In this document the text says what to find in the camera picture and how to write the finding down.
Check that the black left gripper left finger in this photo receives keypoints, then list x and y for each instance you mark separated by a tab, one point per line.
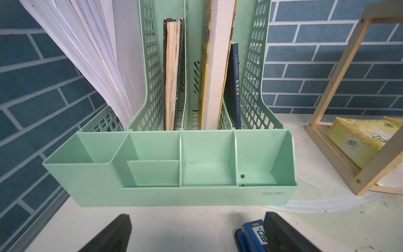
113	238

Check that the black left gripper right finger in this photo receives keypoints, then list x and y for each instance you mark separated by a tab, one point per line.
282	237

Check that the yellow tissue pack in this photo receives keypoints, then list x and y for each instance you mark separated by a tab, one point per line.
396	121
361	140

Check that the wooden two-tier shelf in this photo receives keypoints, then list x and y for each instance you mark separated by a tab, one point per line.
366	84

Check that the blue stapler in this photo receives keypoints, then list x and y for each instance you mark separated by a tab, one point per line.
251	237

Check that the green desk file organizer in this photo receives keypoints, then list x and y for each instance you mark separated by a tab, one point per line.
106	165

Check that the dark blue book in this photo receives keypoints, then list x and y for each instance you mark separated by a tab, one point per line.
232	87

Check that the white paper stack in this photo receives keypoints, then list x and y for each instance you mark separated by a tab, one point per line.
103	39

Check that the thin black-cover book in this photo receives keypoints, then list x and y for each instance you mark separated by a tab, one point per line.
173	49

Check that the thick yellow-cover book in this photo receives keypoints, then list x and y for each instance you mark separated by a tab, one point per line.
217	32

